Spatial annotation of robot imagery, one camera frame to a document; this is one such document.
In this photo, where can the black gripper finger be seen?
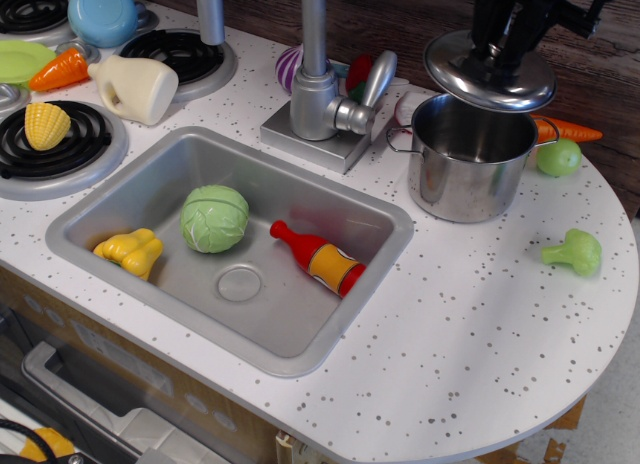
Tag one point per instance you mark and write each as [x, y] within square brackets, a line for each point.
[489, 32]
[521, 31]

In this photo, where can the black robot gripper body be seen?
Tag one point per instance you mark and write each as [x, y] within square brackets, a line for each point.
[581, 17]

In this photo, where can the steel pot lid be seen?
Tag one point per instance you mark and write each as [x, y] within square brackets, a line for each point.
[454, 63]

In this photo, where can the stainless steel pot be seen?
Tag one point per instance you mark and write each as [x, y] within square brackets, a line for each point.
[465, 163]

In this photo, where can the orange toy carrot right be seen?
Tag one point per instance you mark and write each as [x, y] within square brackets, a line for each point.
[552, 128]

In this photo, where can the orange toy carrot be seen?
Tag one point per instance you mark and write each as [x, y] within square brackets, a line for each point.
[552, 128]
[68, 68]

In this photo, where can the pink white toy slice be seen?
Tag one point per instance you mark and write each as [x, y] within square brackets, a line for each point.
[407, 105]

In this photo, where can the green toy apple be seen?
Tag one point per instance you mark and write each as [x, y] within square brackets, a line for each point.
[561, 158]

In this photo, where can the red toy pepper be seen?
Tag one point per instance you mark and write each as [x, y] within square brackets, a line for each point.
[357, 77]

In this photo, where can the silver toy faucet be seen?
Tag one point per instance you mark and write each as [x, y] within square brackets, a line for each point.
[319, 124]

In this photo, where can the purple striped toy onion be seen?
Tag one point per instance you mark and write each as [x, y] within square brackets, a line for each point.
[287, 65]

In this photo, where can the green toy broccoli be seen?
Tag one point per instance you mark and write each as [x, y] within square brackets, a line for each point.
[580, 250]

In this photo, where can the red toy ketchup bottle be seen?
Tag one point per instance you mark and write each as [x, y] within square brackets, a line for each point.
[320, 259]

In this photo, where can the green toy cabbage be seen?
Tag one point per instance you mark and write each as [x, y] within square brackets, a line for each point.
[213, 218]

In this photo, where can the cream toy milk jug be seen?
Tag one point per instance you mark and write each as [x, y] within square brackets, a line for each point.
[137, 89]

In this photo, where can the grey toy sink basin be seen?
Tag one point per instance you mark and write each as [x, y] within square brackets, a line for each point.
[252, 300]

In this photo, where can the blue toy bowl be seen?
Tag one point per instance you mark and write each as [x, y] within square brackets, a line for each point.
[103, 23]

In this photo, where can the front left stove burner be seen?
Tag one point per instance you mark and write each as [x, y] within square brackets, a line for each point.
[93, 148]

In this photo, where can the orange toy carrot left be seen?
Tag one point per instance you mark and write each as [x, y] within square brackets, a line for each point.
[68, 68]

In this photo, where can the yellow toy bell pepper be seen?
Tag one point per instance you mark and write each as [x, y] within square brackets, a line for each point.
[135, 252]

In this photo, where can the back left stove burner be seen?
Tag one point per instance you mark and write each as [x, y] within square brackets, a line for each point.
[41, 21]

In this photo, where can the yellow toy corn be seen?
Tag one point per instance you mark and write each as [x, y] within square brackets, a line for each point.
[45, 125]

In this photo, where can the green toy plate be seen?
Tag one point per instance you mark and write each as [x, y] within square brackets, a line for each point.
[22, 60]

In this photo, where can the yellow toy on floor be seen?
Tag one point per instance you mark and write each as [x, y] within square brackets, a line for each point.
[59, 445]

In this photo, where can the grey left support post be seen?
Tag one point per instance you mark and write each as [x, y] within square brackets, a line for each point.
[211, 21]

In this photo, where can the toy oven door handle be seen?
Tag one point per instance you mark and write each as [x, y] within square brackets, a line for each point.
[93, 403]

